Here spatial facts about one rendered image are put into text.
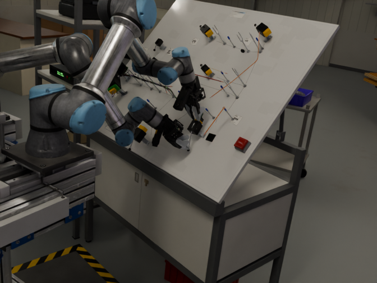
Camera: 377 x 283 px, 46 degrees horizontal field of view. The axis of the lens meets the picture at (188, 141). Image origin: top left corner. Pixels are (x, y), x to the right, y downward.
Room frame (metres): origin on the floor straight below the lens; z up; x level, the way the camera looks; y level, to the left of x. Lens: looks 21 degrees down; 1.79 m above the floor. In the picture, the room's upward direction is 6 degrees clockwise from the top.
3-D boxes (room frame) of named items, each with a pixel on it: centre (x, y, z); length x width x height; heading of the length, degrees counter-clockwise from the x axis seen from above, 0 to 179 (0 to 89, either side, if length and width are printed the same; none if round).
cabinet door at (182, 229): (1.95, 0.04, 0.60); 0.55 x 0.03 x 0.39; 44
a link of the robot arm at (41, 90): (1.41, 0.48, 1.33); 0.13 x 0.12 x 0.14; 63
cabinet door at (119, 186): (2.35, 0.41, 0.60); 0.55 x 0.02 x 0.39; 44
